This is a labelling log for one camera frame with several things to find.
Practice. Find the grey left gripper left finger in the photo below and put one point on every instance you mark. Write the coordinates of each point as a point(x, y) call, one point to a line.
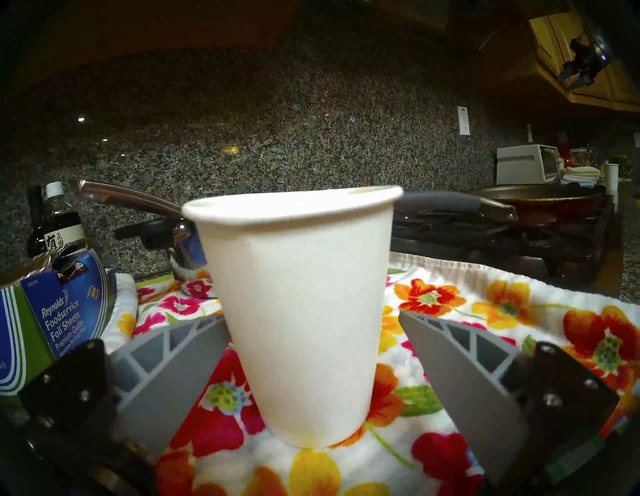
point(165, 380)

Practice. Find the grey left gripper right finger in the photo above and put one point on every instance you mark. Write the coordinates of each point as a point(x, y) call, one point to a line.
point(480, 400)

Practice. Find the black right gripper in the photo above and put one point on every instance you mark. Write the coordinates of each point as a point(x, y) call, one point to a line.
point(585, 55)

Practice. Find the white paper cup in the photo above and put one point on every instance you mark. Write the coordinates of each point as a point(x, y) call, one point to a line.
point(610, 177)
point(300, 320)

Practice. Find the wooden upper cabinet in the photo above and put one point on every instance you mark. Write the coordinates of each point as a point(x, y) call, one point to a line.
point(620, 85)
point(125, 30)

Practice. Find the floral kitchen towel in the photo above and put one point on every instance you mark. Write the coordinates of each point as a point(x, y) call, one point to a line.
point(500, 310)

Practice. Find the folded yellow cloth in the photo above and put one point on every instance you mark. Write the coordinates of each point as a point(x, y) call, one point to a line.
point(582, 171)

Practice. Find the white toaster oven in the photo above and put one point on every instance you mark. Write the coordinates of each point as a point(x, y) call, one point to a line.
point(522, 165)

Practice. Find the folded blue cloth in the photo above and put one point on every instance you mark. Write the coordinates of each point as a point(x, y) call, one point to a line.
point(580, 181)

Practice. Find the blue foil sheet box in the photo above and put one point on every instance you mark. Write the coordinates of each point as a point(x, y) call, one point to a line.
point(65, 310)

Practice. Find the brown frying pan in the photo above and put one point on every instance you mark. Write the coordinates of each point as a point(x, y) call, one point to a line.
point(540, 200)

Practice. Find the stainless steel gas cooktop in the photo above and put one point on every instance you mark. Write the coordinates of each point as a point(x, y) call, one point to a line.
point(500, 250)

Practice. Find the black cast iron grate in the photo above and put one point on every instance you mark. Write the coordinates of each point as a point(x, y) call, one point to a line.
point(475, 240)

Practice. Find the stainless steel saucepan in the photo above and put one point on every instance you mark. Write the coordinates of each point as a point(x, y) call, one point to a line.
point(130, 197)

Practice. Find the soy sauce bottle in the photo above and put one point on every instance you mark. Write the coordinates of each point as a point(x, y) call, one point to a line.
point(62, 225)

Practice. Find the dark glass bottle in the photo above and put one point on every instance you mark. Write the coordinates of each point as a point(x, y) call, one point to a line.
point(35, 225)

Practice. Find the white wall switch plate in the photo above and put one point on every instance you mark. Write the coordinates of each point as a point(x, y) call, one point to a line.
point(529, 133)

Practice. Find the white wall outlet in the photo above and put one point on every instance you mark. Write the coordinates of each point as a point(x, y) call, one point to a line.
point(463, 121)

